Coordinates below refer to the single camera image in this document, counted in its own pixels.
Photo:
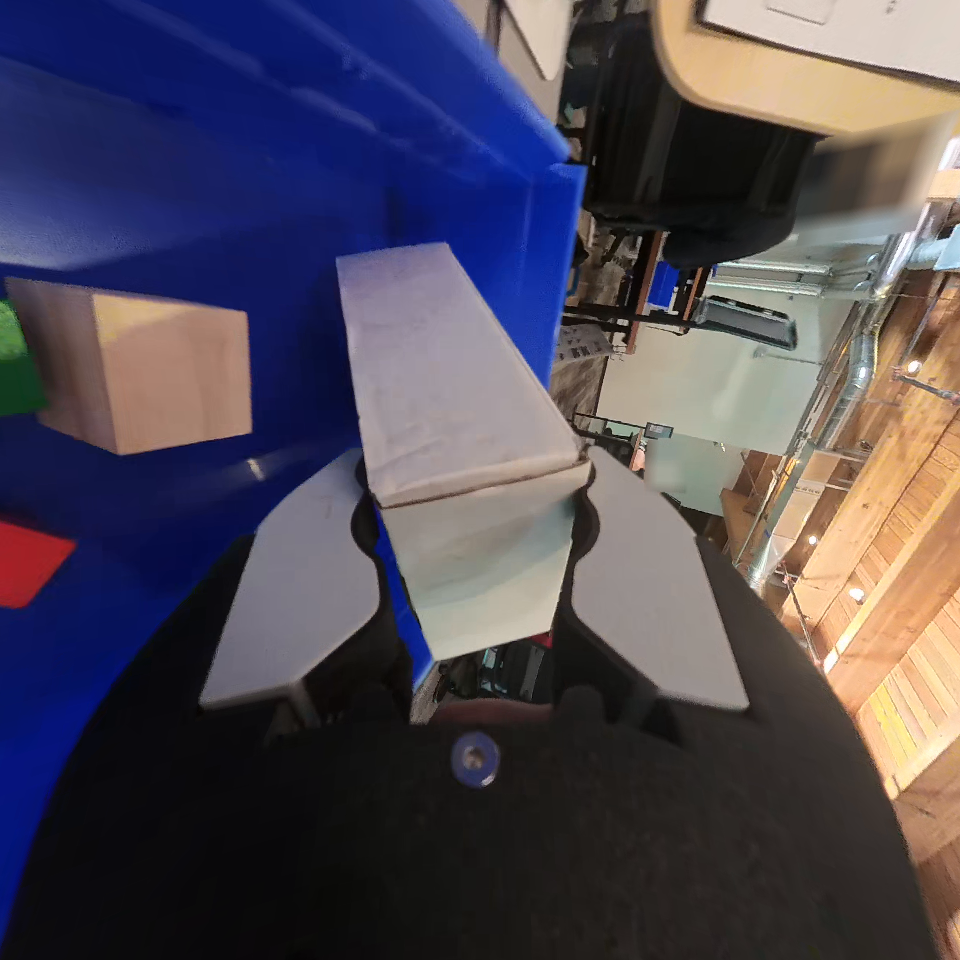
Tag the green cube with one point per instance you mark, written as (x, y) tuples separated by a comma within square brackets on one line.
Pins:
[(19, 360)]

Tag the wooden sign board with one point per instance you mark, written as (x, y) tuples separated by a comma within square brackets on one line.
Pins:
[(750, 97)]

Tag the silver ventilation duct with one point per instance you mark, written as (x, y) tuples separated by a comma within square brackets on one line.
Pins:
[(851, 390)]

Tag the black office chair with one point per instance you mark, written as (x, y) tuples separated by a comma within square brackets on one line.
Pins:
[(690, 150)]

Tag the wooden cube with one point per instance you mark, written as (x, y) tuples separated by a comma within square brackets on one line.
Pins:
[(172, 375)]

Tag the white cardboard box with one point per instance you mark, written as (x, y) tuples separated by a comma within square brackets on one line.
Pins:
[(450, 375)]

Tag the printed instruction sheet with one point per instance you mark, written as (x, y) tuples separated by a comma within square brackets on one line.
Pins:
[(825, 30)]

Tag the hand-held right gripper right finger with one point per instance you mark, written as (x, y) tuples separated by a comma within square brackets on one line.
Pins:
[(652, 600)]

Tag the blue plastic bin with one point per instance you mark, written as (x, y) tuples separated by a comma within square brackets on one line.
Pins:
[(225, 150)]

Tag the red cube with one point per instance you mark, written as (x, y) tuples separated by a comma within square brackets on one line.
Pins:
[(30, 562)]

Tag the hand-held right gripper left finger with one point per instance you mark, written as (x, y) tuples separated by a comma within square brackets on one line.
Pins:
[(300, 592)]

